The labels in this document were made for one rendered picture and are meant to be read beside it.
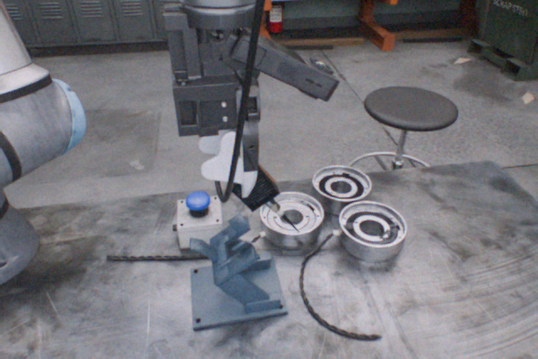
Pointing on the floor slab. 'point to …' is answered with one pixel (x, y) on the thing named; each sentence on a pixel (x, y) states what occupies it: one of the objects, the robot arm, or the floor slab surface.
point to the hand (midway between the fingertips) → (248, 178)
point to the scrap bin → (508, 18)
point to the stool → (408, 117)
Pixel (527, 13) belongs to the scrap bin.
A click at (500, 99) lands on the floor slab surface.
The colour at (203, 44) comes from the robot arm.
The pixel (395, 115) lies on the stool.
